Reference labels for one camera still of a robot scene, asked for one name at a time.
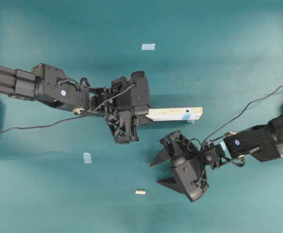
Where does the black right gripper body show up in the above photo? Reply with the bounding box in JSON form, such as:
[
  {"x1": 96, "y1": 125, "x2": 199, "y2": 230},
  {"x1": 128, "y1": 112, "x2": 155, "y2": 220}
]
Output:
[{"x1": 159, "y1": 130, "x2": 209, "y2": 180}]

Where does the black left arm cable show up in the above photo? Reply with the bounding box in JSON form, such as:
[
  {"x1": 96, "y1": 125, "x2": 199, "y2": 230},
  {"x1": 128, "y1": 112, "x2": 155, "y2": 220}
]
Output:
[{"x1": 0, "y1": 77, "x2": 138, "y2": 139}]

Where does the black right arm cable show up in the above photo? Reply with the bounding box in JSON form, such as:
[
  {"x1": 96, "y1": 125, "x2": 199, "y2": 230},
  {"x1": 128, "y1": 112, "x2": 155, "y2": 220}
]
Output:
[{"x1": 192, "y1": 83, "x2": 283, "y2": 187}]

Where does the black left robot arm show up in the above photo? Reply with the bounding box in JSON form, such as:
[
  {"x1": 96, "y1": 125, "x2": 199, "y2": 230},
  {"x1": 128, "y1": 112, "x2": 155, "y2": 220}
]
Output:
[{"x1": 0, "y1": 63, "x2": 152, "y2": 144}]

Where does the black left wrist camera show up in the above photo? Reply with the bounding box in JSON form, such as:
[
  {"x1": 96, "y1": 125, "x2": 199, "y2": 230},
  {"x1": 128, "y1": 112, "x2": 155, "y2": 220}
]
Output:
[{"x1": 130, "y1": 71, "x2": 150, "y2": 116}]

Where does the blue tape marker top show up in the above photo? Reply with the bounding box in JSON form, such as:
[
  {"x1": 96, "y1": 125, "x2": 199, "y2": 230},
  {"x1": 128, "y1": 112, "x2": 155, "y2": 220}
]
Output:
[{"x1": 141, "y1": 44, "x2": 155, "y2": 50}]

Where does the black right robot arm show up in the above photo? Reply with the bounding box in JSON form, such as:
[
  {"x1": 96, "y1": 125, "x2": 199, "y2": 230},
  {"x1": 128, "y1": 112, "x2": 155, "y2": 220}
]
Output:
[{"x1": 150, "y1": 115, "x2": 283, "y2": 202}]

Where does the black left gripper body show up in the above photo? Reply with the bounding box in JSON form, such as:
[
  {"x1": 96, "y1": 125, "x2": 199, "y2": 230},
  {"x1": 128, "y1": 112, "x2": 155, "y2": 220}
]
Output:
[{"x1": 103, "y1": 77, "x2": 139, "y2": 144}]

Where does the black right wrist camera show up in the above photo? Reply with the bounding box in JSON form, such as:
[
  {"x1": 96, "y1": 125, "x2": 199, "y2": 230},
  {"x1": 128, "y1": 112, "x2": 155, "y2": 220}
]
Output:
[{"x1": 171, "y1": 156, "x2": 209, "y2": 202}]

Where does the blue tape marker right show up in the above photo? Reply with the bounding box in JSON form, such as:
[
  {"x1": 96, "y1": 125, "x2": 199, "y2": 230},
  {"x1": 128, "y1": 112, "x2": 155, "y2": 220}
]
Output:
[{"x1": 220, "y1": 141, "x2": 226, "y2": 150}]

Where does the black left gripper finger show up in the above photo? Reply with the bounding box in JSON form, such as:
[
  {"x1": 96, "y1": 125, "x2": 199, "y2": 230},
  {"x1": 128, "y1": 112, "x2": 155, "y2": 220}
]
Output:
[{"x1": 132, "y1": 115, "x2": 153, "y2": 127}]

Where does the white wooden board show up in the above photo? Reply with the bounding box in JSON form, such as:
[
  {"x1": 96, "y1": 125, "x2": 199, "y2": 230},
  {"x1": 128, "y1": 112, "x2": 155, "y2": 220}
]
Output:
[{"x1": 146, "y1": 107, "x2": 203, "y2": 121}]

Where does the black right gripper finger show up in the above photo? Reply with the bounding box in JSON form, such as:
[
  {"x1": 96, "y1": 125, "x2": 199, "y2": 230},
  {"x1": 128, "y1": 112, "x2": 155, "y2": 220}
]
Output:
[
  {"x1": 150, "y1": 148, "x2": 170, "y2": 167},
  {"x1": 158, "y1": 177, "x2": 186, "y2": 193}
]

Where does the blue tape marker left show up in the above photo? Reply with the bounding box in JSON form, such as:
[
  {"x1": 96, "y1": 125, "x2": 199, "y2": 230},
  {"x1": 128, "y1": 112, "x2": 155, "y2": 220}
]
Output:
[{"x1": 83, "y1": 152, "x2": 92, "y2": 164}]

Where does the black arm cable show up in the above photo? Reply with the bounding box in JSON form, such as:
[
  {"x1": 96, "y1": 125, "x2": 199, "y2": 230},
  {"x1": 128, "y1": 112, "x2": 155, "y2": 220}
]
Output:
[
  {"x1": 192, "y1": 83, "x2": 283, "y2": 187},
  {"x1": 0, "y1": 77, "x2": 138, "y2": 139}
]

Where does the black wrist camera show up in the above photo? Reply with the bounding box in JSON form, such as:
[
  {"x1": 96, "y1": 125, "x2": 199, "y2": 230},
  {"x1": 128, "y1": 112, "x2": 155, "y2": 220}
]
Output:
[
  {"x1": 130, "y1": 71, "x2": 150, "y2": 116},
  {"x1": 171, "y1": 156, "x2": 209, "y2": 202}
]

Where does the short wooden dowel rod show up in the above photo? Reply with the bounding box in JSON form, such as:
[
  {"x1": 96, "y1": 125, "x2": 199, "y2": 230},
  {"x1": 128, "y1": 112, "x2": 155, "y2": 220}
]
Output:
[{"x1": 134, "y1": 189, "x2": 147, "y2": 195}]

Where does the blue tape marker centre-right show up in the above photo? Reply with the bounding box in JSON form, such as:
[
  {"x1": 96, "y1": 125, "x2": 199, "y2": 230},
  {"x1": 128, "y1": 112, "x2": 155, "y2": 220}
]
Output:
[{"x1": 187, "y1": 119, "x2": 195, "y2": 124}]

